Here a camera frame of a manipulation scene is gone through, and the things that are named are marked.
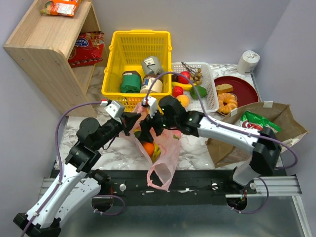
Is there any pink peach plastic bag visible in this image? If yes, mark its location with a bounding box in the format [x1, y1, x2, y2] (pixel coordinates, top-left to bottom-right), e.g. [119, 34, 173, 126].
[119, 103, 182, 192]

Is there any orange fruit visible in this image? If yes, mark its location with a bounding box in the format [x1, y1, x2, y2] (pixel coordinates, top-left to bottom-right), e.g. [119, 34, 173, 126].
[142, 142, 155, 156]

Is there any single yellow banana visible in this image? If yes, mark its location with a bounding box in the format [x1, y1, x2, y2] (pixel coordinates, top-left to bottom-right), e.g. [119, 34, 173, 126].
[172, 81, 193, 91]

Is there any white plastic fruit basket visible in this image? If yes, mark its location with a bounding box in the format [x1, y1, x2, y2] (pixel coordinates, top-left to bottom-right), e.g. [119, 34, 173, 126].
[184, 62, 219, 113]

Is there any green avocado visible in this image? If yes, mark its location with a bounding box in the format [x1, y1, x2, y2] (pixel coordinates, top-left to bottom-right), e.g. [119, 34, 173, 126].
[134, 130, 141, 139]

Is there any red apple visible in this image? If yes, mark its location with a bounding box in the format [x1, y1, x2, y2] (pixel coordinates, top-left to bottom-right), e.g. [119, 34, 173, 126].
[177, 71, 190, 84]

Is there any dark purple plum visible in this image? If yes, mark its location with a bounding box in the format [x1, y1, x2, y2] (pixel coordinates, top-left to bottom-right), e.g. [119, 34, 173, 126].
[171, 75, 178, 82]

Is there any brown longan bunch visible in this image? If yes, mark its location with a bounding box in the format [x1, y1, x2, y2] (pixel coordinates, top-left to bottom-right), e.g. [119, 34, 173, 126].
[181, 62, 203, 85]

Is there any grey wrapped package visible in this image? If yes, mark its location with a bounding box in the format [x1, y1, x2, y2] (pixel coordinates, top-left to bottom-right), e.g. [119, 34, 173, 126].
[141, 56, 164, 77]

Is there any green white chips bag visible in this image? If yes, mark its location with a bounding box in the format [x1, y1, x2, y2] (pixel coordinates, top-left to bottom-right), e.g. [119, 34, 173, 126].
[237, 111, 281, 133]

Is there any wooden shelf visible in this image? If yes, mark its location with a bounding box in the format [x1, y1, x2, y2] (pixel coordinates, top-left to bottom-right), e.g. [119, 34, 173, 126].
[4, 0, 100, 113]

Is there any brown paper grocery bag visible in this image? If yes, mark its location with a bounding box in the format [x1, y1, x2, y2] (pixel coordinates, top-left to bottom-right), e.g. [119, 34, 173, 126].
[206, 101, 308, 168]

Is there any red snack bag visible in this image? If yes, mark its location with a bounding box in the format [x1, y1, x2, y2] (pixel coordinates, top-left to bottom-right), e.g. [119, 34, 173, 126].
[68, 31, 104, 68]

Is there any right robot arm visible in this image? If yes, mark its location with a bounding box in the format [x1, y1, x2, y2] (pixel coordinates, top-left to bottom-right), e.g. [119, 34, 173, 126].
[140, 96, 281, 186]

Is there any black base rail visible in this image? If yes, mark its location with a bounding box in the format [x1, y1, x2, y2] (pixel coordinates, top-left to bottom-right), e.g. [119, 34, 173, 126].
[41, 169, 302, 207]

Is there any green wrapped package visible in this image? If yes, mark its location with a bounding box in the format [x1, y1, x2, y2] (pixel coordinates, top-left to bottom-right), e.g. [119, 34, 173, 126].
[120, 71, 142, 93]

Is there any bread slice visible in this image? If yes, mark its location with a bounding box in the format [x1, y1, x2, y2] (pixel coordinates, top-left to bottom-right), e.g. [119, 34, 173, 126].
[216, 83, 234, 94]

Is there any croissant pastry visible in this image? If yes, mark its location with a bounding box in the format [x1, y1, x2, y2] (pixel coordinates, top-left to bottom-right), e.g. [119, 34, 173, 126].
[218, 93, 238, 114]

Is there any yellow plastic basket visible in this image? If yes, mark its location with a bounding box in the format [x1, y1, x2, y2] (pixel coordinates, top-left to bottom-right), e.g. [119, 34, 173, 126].
[101, 30, 172, 112]

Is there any green bell pepper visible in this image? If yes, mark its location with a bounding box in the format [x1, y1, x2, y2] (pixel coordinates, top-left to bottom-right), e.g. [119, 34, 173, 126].
[189, 85, 207, 99]

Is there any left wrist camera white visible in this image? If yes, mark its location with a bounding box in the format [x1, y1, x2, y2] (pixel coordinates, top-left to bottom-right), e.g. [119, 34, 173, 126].
[101, 100, 125, 118]

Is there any toilet paper roll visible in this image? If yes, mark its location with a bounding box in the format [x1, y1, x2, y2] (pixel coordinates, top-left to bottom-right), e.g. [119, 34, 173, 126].
[237, 50, 260, 75]

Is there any red round plate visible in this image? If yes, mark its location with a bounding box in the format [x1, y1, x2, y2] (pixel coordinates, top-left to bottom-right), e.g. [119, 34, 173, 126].
[215, 76, 259, 116]

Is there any banana bunch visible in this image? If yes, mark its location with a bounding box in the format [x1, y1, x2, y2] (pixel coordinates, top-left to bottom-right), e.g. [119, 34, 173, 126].
[151, 143, 161, 162]

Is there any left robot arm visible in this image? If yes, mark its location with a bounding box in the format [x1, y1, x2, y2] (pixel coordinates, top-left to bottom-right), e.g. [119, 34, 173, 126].
[13, 112, 141, 237]

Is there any orange snack packet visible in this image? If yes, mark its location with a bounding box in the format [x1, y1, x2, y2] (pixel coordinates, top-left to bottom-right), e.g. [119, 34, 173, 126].
[41, 0, 81, 17]

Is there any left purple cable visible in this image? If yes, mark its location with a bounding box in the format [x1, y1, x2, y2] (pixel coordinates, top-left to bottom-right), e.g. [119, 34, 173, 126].
[19, 100, 109, 237]

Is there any red strawberry fruit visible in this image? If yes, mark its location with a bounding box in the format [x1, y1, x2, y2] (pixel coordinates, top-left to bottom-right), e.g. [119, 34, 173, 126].
[172, 86, 184, 98]

